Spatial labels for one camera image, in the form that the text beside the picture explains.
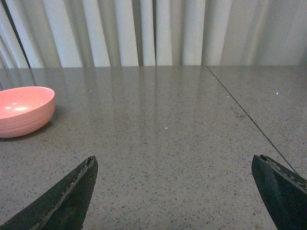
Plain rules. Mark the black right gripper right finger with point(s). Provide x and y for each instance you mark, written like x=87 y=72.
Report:
x=284 y=193

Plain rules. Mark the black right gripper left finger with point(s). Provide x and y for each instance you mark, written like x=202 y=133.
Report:
x=63 y=206

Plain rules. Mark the pink plastic bowl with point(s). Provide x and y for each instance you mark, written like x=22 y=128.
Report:
x=24 y=110

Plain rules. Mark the white pleated curtain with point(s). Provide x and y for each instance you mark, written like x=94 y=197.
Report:
x=110 y=33

